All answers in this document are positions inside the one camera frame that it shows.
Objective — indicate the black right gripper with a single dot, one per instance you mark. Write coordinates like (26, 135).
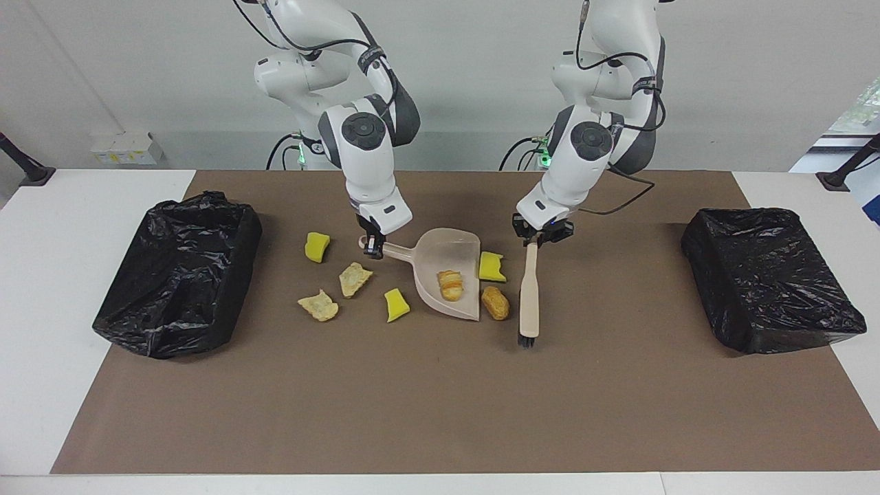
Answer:
(370, 232)

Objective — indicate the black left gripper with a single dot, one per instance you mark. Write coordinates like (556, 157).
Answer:
(543, 225)

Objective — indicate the tall pale dumpling piece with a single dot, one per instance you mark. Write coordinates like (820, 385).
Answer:
(355, 279)

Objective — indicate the notched yellow sponge piece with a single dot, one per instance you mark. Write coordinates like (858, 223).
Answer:
(491, 267)

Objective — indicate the beige plastic dustpan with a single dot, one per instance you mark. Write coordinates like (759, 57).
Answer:
(430, 265)

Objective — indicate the beige brush with black bristles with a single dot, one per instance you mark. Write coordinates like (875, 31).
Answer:
(529, 295)

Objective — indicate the small curved yellow sponge piece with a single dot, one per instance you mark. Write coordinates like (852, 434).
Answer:
(394, 304)

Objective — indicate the brown bread roll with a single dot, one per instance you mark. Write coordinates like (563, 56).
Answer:
(495, 302)

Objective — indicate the wide pale dumpling piece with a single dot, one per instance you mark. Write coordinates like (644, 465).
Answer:
(318, 305)

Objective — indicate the orange striped bread piece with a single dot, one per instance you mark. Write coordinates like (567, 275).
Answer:
(450, 284)

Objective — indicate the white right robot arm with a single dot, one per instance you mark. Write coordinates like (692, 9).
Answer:
(368, 172)

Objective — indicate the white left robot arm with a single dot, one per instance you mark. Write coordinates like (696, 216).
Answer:
(577, 172)

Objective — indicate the bin lined with black bag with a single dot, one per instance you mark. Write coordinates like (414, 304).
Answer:
(179, 275)
(763, 275)

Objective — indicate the rounded yellow sponge piece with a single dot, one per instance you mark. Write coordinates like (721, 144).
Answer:
(317, 247)

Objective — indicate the brown paper table mat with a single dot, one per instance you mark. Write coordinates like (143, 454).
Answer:
(440, 426)

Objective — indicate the white wall socket box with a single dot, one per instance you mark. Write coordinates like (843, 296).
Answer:
(127, 148)

